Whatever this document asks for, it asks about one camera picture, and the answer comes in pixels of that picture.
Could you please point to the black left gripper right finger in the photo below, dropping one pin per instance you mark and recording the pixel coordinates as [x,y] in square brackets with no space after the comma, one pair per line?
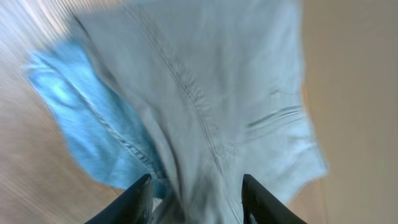
[261,207]

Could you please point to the grey cotton shorts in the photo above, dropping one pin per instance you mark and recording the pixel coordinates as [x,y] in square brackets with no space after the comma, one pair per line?
[217,84]

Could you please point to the folded blue denim shorts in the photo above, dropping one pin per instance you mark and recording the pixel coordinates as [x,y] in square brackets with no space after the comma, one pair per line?
[102,132]

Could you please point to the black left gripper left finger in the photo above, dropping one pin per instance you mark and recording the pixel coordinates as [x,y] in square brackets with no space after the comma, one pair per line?
[133,206]

